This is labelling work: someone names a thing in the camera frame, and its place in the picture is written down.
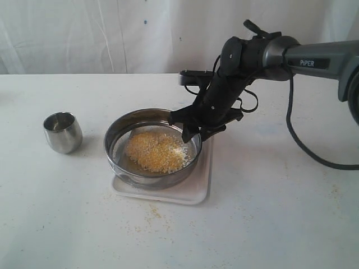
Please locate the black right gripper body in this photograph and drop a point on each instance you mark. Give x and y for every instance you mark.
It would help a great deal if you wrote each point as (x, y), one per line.
(212, 104)

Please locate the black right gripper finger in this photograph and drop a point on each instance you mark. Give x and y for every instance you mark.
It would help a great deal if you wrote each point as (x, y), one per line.
(188, 132)
(206, 133)

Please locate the yellow and white grain mix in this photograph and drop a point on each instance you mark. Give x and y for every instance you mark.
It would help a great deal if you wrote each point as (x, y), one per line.
(157, 152)

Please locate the round steel mesh sieve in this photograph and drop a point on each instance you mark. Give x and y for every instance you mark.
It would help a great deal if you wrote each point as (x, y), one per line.
(150, 120)

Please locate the stainless steel cup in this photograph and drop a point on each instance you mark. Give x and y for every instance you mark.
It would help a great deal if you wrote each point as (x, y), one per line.
(62, 132)

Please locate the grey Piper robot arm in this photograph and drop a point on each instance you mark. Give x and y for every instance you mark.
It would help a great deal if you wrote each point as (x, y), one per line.
(278, 59)

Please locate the white square plastic tray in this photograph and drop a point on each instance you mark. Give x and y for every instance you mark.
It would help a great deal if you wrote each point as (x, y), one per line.
(192, 191)

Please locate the white backdrop curtain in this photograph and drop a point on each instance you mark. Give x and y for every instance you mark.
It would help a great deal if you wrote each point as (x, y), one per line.
(39, 37)

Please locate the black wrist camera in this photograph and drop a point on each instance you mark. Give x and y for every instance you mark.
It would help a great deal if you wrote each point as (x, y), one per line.
(194, 78)

